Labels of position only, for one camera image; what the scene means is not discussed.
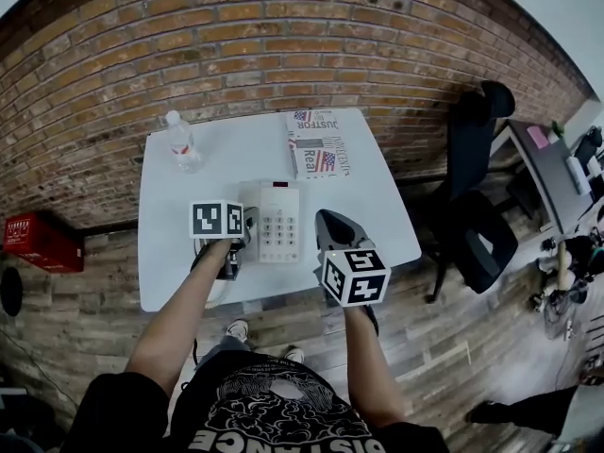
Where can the red box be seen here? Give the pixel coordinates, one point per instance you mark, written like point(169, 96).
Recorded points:
point(42, 243)

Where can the clear plastic water bottle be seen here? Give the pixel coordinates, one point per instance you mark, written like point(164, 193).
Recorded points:
point(185, 146)

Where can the white square table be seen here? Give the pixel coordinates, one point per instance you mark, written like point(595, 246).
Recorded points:
point(236, 144)

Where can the grey top desk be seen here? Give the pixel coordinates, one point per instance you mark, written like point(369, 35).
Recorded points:
point(552, 182)

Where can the person's right forearm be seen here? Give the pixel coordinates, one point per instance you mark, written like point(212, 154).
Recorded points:
point(373, 375)

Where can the person's left forearm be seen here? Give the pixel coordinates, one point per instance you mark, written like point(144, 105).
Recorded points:
point(179, 319)

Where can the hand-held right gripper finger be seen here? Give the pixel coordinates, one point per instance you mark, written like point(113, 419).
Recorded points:
point(323, 234)
point(354, 239)

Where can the black office chair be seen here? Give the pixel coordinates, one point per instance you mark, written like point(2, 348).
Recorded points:
point(476, 196)

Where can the person's shoe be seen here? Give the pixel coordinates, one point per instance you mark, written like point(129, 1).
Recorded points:
point(237, 330)
point(294, 354)

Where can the black printed t-shirt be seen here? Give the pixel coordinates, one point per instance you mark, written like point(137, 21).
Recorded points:
point(283, 413)

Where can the white box device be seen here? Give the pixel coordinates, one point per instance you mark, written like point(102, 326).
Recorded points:
point(578, 175)

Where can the person's left shoe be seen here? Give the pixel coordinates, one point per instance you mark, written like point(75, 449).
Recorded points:
point(237, 330)

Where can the person's right shoe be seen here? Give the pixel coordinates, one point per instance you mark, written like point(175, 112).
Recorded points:
point(294, 354)

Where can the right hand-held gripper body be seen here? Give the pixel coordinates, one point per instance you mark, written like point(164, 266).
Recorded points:
point(358, 279)

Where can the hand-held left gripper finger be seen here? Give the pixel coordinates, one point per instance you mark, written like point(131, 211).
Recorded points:
point(251, 222)

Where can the small potted plant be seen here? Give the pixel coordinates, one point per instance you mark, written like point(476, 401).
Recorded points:
point(557, 130)

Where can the white telephone base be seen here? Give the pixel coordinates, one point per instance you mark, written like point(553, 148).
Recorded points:
point(283, 206)

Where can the small flag print book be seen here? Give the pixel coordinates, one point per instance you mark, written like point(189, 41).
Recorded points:
point(321, 161)

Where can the black round disc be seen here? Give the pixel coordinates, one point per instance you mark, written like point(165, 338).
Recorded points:
point(10, 290)

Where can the grey trousers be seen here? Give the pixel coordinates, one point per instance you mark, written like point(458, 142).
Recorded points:
point(224, 349)

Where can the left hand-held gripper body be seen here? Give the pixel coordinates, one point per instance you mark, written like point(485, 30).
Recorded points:
point(214, 220)

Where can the pink notebook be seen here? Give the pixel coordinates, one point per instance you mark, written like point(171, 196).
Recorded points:
point(538, 136)

